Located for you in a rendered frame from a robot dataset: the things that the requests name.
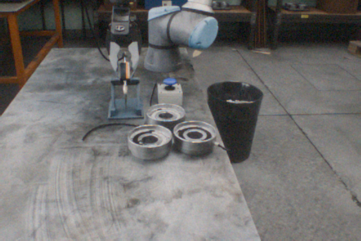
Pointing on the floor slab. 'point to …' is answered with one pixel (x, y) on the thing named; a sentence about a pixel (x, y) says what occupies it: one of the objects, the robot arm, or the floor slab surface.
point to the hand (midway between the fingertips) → (124, 68)
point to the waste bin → (235, 115)
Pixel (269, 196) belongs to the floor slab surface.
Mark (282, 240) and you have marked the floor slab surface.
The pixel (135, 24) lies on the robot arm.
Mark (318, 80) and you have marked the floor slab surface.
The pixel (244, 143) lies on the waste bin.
